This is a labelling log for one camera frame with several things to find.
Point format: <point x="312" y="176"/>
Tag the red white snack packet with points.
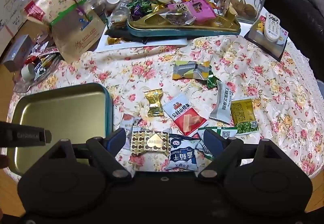
<point x="184" y="115"/>

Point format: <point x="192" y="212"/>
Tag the small blue cartoon packet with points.
<point x="40" y="72"/>

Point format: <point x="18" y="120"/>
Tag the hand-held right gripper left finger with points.
<point x="116" y="139"/>

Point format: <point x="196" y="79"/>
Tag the pile of purple green candies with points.
<point x="138" y="7"/>

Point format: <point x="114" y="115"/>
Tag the clear glass dish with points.
<point x="27" y="84"/>

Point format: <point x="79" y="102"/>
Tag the gold tin tray teal rim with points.
<point x="63" y="112"/>

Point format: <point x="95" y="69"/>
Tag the brown paper bag tree print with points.
<point x="70" y="29"/>

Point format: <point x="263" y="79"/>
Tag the gold heart snack packet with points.
<point x="150" y="141"/>

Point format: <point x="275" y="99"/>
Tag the yellow green snack packet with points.
<point x="243" y="115"/>

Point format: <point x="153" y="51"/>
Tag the silver yellow snack packet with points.
<point x="189" y="70"/>

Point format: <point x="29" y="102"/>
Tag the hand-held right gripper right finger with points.
<point x="212" y="139"/>

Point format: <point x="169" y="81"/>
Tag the grey cardboard box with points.
<point x="17" y="53"/>

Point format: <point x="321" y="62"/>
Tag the black leather sofa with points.
<point x="298" y="34"/>

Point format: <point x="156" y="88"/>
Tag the empty glass jar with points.
<point x="93" y="3"/>

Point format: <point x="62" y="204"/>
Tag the white tape roll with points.
<point x="27" y="72"/>

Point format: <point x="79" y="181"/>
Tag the pink snack packet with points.
<point x="195" y="10"/>

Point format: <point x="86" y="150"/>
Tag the teal gold tin box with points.
<point x="177" y="31"/>

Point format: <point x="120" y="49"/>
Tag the floral tablecloth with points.
<point x="141" y="72"/>

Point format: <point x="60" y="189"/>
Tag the dark box with duck picture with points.
<point x="268" y="49"/>

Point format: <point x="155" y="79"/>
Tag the small clear biscuit jar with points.
<point x="119" y="15"/>

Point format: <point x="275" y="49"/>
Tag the clear dried fruit packet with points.
<point x="177" y="19"/>

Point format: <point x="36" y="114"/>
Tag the grey white snack packet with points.
<point x="222" y="102"/>

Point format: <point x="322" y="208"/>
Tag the dark snack packet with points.
<point x="117" y="32"/>

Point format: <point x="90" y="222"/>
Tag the blue white snack packet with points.
<point x="181" y="155"/>

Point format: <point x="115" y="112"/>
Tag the green white snack packet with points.
<point x="222" y="132"/>

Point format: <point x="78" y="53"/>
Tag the person's left hand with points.
<point x="3" y="162"/>

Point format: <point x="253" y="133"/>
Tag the small gold foil candy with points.
<point x="114" y="40"/>

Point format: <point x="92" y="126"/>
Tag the green candy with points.
<point x="212" y="80"/>

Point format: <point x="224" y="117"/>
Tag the white remote control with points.
<point x="273" y="26"/>

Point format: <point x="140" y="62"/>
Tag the white flat board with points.
<point x="141" y="45"/>

